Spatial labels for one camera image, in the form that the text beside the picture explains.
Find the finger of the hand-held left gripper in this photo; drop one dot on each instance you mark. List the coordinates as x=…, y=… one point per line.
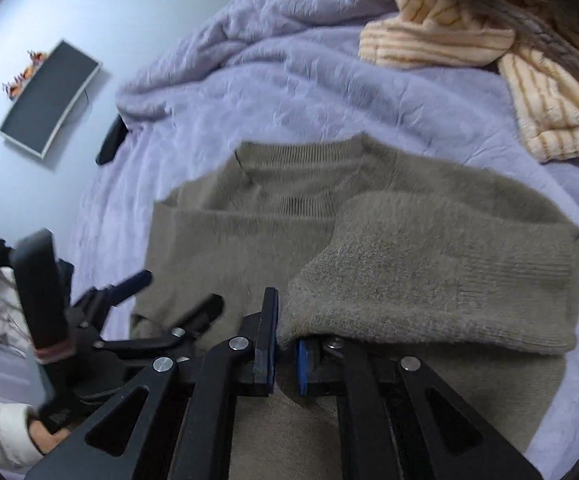
x=202, y=312
x=137, y=280

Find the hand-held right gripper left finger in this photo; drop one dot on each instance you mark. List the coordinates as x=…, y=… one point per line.
x=265, y=360

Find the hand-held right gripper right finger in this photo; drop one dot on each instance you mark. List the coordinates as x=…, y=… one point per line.
x=303, y=366

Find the olive green knit sweater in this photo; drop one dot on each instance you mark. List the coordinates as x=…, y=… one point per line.
x=419, y=270

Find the person's left hand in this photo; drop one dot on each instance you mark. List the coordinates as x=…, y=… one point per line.
x=45, y=441

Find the white crumpled cloth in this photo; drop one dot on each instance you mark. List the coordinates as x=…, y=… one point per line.
x=4, y=310

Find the black object at bed edge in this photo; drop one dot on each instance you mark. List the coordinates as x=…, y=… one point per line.
x=112, y=140

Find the orange flower decoration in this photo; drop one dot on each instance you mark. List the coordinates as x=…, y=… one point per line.
x=22, y=77

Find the lavender fleece blanket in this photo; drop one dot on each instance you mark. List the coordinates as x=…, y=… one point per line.
x=319, y=85

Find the beige striped fleece cloth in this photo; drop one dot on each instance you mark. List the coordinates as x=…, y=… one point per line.
x=434, y=40

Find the dark brown ribbed cloth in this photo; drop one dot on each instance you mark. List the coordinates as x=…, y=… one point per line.
x=544, y=35

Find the wall-mounted dark screen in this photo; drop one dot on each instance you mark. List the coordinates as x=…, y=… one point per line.
x=49, y=97

